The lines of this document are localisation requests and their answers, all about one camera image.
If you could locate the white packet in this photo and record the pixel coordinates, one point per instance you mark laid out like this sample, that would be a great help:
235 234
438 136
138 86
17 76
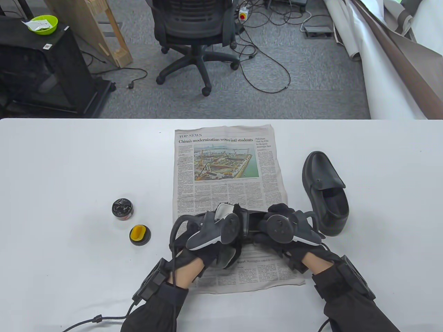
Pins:
36 24

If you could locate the white and brown rolled sheet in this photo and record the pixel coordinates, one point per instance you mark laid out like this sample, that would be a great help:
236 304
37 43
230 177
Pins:
380 69

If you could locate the black wrist sensor module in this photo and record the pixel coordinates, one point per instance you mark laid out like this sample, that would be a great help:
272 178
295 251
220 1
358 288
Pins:
150 282
358 278

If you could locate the black right wrist sensor module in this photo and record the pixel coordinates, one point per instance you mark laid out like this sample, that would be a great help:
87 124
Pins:
358 278

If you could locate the white polishing cloth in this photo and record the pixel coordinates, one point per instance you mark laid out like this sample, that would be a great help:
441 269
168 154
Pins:
223 209

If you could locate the black cabinet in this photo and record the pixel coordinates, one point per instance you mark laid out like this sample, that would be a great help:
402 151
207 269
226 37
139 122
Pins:
52 69

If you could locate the printed newspaper sheet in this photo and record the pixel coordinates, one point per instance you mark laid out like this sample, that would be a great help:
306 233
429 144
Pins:
228 141

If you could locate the green plastic bowl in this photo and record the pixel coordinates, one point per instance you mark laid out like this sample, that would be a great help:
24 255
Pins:
51 28

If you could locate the grey hand controller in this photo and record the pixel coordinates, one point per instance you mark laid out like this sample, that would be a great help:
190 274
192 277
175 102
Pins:
211 235
280 228

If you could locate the wooden frame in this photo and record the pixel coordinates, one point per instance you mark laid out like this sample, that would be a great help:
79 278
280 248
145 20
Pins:
83 24

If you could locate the black mesh office chair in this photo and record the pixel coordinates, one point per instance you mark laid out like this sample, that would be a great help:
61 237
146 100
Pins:
193 20

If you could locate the black leather shoe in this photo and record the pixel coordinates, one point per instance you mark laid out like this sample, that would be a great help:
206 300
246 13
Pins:
322 169
254 218

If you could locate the grey floor box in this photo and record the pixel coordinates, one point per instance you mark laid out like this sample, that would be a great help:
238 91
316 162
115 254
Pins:
318 30

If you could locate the black left wrist sensor module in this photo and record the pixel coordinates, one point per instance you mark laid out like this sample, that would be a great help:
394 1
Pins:
150 282

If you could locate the emergency stop button box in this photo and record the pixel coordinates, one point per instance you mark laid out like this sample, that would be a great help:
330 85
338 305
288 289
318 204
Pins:
243 15

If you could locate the person's left forearm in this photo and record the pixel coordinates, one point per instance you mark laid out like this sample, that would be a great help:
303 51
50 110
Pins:
155 307

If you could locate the person's right forearm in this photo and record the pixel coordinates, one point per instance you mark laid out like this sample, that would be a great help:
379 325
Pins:
349 304

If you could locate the black round plastic lid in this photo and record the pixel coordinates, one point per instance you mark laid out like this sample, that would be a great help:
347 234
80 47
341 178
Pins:
148 238

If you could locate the black shoe polish tin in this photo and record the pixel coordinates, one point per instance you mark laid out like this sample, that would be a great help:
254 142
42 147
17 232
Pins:
122 208

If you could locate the person's left hand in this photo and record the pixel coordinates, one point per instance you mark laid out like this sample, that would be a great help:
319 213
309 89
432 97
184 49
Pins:
211 256

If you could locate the black device box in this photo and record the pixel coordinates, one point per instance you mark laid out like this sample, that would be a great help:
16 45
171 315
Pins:
287 1

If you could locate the person's right hand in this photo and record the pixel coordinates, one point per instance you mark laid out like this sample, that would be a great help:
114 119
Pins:
308 252

